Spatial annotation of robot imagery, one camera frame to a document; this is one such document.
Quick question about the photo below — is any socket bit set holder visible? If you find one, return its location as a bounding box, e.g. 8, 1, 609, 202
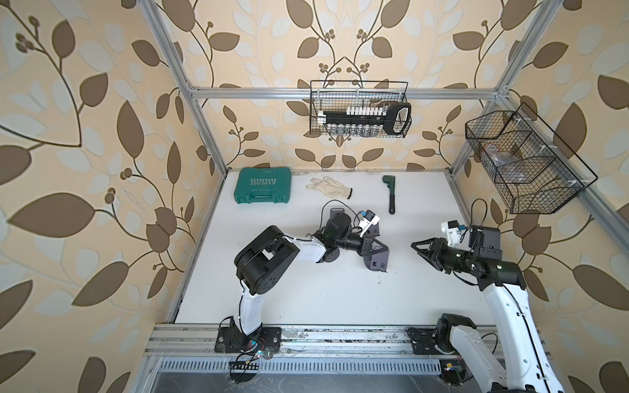
314, 102, 412, 139

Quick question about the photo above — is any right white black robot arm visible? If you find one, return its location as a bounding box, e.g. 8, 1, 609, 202
411, 221, 564, 392

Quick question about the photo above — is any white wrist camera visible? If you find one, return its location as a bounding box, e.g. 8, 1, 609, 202
358, 210, 380, 237
442, 220, 468, 247

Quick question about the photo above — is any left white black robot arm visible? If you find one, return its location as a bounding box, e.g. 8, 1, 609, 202
230, 208, 390, 339

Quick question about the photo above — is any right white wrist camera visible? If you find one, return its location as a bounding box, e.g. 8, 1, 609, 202
442, 220, 468, 247

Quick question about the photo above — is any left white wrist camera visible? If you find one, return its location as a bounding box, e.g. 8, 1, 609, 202
358, 210, 380, 237

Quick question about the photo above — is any green black handled tool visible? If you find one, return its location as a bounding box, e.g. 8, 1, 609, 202
383, 175, 396, 215

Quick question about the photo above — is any green plastic tool case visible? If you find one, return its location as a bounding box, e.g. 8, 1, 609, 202
234, 167, 292, 204

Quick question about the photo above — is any aluminium mounting rail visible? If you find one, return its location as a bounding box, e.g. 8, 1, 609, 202
144, 322, 460, 360

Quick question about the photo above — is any grey phone stand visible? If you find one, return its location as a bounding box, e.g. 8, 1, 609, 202
365, 222, 380, 237
321, 247, 340, 263
364, 251, 390, 273
329, 207, 345, 219

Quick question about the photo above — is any black wire basket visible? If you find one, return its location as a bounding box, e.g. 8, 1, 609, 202
465, 103, 599, 215
309, 80, 412, 139

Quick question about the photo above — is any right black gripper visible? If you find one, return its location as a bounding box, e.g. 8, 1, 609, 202
413, 236, 477, 273

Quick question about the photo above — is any right black wire basket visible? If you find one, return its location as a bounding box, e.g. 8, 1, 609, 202
465, 103, 599, 215

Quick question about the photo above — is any plastic bag in basket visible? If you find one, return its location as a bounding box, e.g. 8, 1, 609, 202
486, 143, 527, 183

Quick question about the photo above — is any back black wire basket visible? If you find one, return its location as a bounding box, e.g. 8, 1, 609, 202
309, 80, 412, 139

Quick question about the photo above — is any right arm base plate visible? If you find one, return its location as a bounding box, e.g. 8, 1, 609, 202
406, 326, 461, 356

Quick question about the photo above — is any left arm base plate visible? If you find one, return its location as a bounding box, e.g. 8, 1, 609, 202
214, 324, 282, 354

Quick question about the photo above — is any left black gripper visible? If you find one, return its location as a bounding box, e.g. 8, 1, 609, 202
333, 233, 389, 259

